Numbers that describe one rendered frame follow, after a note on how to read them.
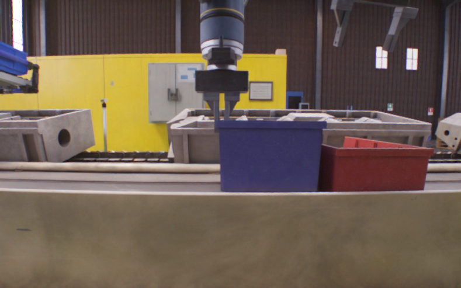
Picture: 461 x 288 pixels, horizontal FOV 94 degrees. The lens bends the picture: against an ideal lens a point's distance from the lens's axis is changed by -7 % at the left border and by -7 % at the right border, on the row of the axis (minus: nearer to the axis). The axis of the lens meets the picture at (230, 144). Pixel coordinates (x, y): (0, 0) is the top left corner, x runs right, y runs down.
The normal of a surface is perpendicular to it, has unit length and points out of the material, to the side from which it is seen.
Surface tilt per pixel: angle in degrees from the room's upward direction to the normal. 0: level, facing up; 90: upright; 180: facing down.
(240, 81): 90
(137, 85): 90
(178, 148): 100
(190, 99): 90
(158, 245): 92
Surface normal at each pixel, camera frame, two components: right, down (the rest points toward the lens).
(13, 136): 0.01, 0.27
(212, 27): -0.32, 0.09
